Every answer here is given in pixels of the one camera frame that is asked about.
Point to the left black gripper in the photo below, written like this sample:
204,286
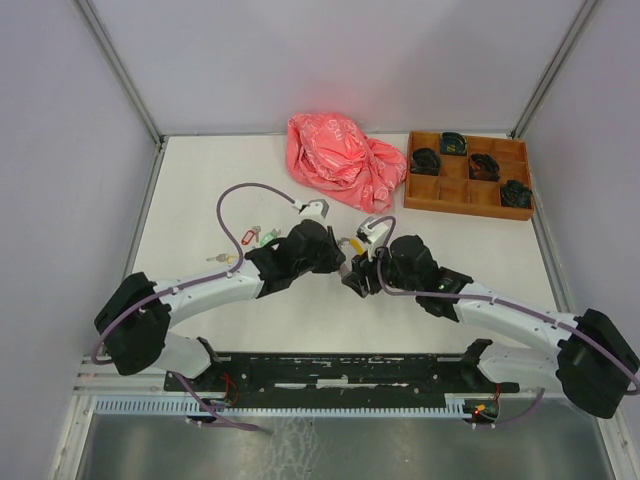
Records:
334,257

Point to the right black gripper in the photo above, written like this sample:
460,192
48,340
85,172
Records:
361,268

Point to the keyring with yellow blue tags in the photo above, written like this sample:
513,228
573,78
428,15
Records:
351,248

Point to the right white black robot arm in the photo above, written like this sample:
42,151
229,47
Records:
583,356

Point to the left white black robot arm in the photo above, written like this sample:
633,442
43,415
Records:
135,324

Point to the red tag key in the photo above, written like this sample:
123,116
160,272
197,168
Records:
251,238

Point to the yellow tag key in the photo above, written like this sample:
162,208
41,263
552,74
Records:
223,258

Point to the pink crumpled cloth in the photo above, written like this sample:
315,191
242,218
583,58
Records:
328,152

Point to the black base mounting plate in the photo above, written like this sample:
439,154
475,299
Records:
237,375

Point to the wooden compartment tray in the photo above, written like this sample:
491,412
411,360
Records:
452,191

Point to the dark roll left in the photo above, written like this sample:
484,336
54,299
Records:
425,161

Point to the dark roll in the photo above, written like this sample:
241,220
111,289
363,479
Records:
483,167
515,194
425,161
453,143

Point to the dark roll top middle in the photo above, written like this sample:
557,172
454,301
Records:
453,143

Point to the dark roll centre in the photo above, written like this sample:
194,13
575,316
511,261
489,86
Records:
483,167

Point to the dark roll right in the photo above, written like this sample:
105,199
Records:
515,194

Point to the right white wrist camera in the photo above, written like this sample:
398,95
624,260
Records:
376,233

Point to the aluminium frame rail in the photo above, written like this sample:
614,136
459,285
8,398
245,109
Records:
95,379

